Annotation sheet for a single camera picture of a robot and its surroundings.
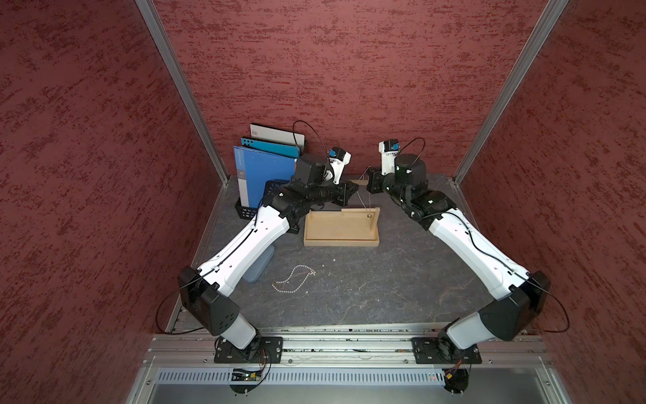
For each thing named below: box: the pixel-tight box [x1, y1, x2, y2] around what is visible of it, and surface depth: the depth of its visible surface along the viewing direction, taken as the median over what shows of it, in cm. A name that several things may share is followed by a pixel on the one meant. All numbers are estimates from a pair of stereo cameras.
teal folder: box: [240, 137, 301, 159], surface depth 94 cm
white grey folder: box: [250, 123, 306, 150], surface depth 100 cm
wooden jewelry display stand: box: [302, 179, 382, 247], surface depth 103 cm
